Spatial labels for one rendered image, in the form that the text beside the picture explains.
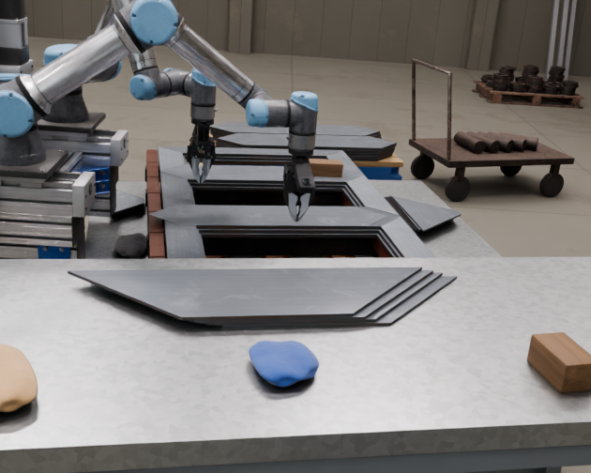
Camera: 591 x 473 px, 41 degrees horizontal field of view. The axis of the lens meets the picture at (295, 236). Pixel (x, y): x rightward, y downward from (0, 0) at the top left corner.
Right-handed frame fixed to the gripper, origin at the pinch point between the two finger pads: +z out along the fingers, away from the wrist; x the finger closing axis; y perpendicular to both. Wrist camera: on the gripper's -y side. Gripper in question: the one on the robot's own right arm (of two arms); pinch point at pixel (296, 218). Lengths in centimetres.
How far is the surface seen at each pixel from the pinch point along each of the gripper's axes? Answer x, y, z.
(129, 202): 47, 66, 19
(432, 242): -50, 20, 15
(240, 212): 13.5, 20.4, 5.7
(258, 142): -4, 105, 6
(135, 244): 45, 29, 20
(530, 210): -218, 264, 90
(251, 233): 11.5, 8.4, 7.9
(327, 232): -11.5, 8.4, 7.5
